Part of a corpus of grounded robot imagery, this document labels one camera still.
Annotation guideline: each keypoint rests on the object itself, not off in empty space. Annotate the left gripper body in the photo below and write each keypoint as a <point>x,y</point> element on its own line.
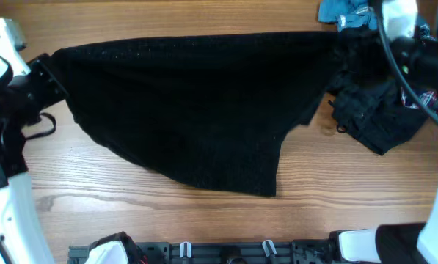
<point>31,94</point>

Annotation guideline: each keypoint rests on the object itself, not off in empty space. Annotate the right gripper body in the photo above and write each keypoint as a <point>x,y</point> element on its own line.
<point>351,50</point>

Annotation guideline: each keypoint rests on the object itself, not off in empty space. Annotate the black knit sweater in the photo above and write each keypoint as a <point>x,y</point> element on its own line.
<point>207,111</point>

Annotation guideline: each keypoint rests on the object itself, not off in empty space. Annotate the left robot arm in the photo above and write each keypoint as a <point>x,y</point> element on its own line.
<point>21,235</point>

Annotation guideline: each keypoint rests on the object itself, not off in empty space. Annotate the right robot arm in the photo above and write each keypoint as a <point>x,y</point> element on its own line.
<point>398,188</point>

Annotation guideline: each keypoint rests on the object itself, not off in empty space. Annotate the red plaid shirt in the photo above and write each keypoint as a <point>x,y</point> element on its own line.
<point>428,98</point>

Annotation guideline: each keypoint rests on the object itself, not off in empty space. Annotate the black garment underneath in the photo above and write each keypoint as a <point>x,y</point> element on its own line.
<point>367,104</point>

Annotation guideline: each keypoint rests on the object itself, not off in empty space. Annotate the blue patterned garment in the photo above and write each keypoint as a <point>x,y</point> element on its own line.
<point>346,14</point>

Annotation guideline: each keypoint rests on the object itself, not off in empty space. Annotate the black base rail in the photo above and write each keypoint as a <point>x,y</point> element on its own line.
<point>295,252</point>

